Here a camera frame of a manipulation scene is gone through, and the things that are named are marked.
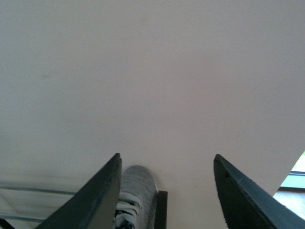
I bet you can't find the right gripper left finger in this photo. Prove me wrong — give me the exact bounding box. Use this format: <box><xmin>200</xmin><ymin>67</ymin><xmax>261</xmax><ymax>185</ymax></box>
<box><xmin>37</xmin><ymin>153</ymin><xmax>122</xmax><ymax>229</ymax></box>

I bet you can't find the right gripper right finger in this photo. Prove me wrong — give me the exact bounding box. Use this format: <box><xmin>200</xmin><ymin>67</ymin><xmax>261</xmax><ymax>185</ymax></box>
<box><xmin>213</xmin><ymin>154</ymin><xmax>305</xmax><ymax>229</ymax></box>

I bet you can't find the grey sneaker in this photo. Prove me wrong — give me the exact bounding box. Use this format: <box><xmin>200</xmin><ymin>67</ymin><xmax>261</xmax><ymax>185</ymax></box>
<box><xmin>112</xmin><ymin>165</ymin><xmax>158</xmax><ymax>229</ymax></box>

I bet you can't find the black metal shoe rack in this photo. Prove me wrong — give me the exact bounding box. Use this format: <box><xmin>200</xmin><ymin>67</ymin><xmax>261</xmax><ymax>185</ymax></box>
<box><xmin>0</xmin><ymin>183</ymin><xmax>168</xmax><ymax>229</ymax></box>

